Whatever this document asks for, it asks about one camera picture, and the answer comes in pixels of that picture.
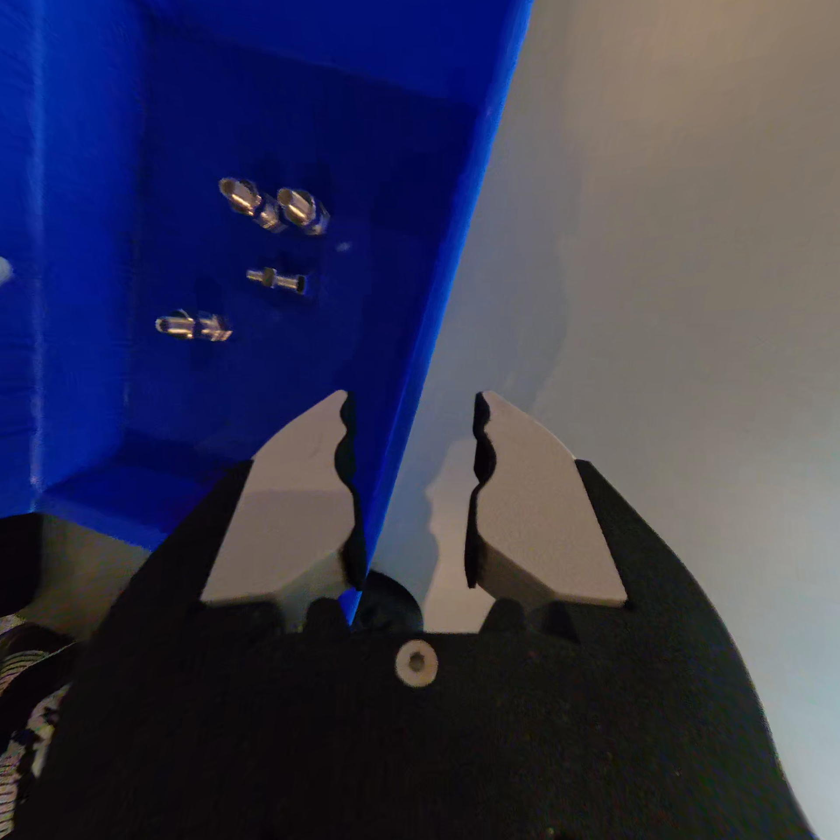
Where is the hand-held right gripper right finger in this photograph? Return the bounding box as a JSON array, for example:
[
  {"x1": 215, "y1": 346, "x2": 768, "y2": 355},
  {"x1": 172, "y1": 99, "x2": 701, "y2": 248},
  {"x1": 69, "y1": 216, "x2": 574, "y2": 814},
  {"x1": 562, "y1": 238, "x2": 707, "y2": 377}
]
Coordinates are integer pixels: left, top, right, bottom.
[{"x1": 465, "y1": 390, "x2": 630, "y2": 608}]

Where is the silver bolt with nut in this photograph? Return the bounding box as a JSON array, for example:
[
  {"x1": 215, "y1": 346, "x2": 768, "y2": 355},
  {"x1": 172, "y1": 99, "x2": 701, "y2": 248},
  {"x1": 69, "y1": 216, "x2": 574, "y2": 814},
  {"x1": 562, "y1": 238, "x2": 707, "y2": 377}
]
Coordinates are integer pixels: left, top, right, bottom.
[
  {"x1": 155, "y1": 310, "x2": 233, "y2": 343},
  {"x1": 276, "y1": 186, "x2": 330, "y2": 236},
  {"x1": 218, "y1": 176, "x2": 287, "y2": 233},
  {"x1": 245, "y1": 265, "x2": 308, "y2": 295}
]

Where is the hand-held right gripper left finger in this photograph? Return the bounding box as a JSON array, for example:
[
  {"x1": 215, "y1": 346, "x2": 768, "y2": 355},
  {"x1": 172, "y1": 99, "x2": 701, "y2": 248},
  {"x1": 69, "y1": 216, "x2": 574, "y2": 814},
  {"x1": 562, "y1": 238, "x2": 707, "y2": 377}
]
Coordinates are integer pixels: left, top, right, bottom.
[{"x1": 199, "y1": 390, "x2": 370, "y2": 610}]

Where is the blue plastic bin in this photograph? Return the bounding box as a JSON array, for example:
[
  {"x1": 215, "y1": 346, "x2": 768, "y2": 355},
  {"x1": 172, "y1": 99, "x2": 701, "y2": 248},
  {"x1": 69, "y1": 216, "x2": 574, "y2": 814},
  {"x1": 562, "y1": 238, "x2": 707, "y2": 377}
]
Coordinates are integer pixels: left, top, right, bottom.
[{"x1": 0, "y1": 0, "x2": 536, "y2": 627}]

